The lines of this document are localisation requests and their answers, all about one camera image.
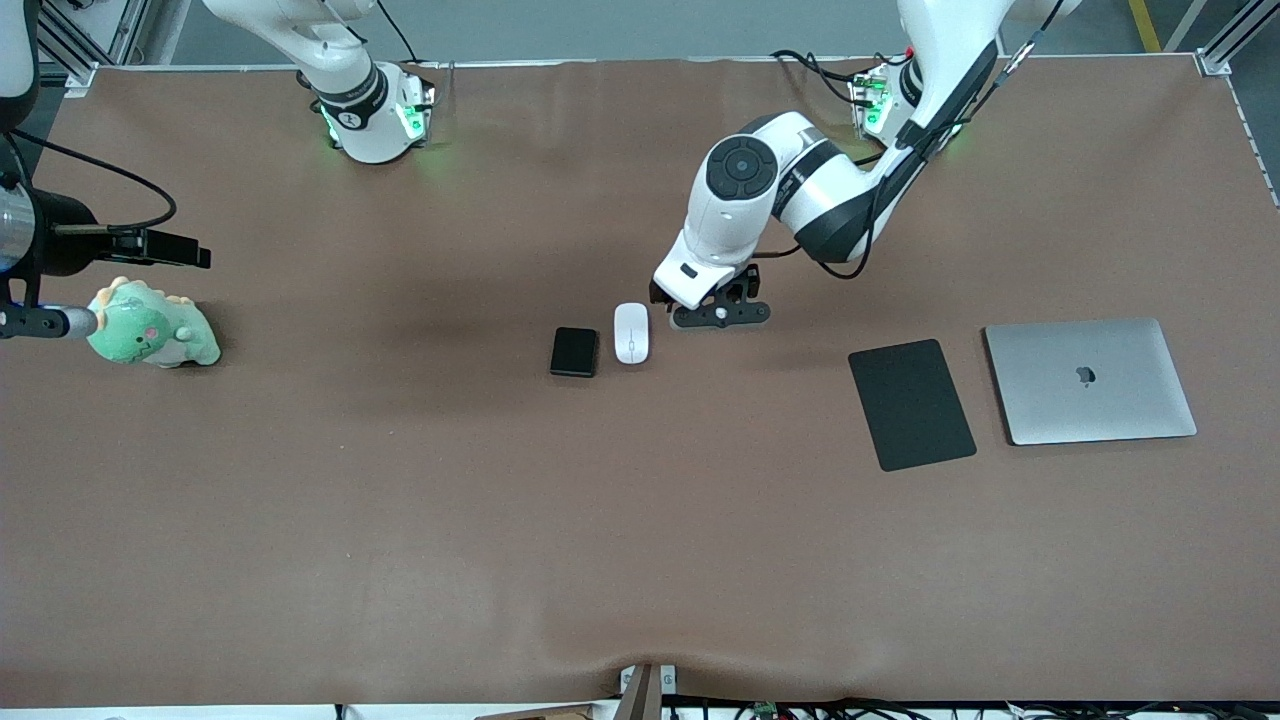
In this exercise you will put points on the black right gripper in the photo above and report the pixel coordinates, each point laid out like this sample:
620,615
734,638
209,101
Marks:
62,247

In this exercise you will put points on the white computer mouse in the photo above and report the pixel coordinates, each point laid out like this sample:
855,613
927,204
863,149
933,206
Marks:
632,335

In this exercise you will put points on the small black phone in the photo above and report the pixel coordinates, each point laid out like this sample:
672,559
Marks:
574,352

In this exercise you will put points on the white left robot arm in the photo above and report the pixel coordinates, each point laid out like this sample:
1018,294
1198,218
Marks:
735,215

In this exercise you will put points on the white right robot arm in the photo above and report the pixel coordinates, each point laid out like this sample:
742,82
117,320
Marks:
375,140

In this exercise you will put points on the black mouse pad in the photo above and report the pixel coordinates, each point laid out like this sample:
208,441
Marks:
910,405

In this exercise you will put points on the green dinosaur plush toy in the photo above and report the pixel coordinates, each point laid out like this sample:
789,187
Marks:
150,335

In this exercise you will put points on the brown table cover mat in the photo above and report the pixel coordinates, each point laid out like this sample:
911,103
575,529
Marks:
640,550

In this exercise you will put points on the silver closed laptop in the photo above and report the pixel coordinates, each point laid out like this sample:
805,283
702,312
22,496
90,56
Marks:
1130,400

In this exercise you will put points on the aluminium frame strut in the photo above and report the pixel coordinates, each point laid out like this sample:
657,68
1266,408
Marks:
72,58
1215,65

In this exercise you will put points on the camera stand bracket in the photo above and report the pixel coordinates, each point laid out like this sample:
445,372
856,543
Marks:
640,695

